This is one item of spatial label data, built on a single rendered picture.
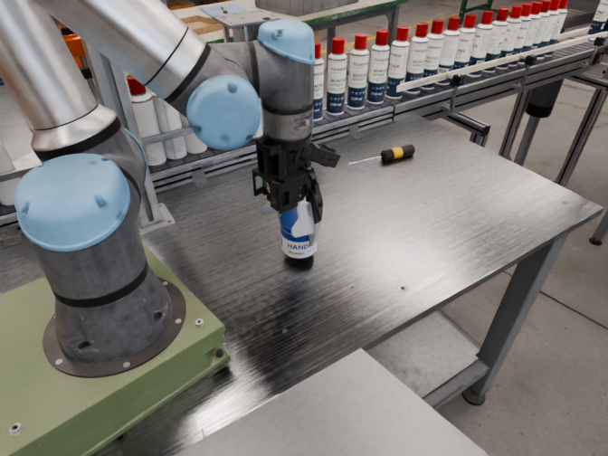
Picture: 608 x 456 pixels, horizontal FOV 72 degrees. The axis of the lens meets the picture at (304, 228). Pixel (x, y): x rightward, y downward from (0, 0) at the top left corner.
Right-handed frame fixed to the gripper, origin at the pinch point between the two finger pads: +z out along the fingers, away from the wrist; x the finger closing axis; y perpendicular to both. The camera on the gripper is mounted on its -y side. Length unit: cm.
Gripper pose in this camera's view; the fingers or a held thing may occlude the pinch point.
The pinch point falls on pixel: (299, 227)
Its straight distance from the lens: 78.8
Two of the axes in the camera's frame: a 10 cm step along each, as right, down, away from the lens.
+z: 0.0, 7.8, 6.3
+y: -7.4, 4.2, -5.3
